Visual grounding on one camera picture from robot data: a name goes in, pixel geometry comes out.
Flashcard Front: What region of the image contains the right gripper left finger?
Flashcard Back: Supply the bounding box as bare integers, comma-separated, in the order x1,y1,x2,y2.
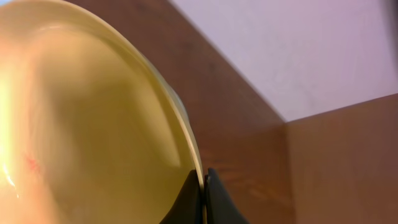
160,170,203,224

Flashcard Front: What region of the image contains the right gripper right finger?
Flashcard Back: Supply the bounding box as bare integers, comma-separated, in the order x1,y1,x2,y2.
205,168,249,224

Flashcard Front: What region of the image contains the yellow plate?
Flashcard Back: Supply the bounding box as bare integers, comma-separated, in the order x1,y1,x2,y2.
1,1,203,223

